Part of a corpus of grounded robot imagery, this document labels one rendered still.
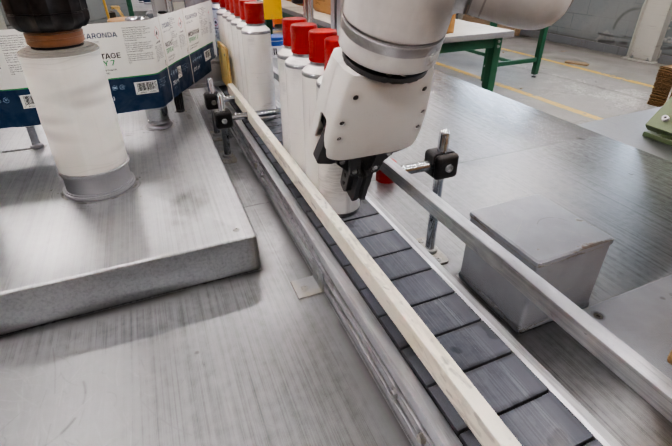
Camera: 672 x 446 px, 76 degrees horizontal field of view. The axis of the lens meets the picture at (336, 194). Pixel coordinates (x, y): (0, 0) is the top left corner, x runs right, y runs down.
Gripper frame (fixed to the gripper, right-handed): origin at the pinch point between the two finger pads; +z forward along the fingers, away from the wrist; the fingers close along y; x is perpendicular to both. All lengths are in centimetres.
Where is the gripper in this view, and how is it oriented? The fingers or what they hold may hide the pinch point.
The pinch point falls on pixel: (356, 178)
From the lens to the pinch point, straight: 48.1
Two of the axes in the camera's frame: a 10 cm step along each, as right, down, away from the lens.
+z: -1.3, 6.6, 7.4
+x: 3.7, 7.2, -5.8
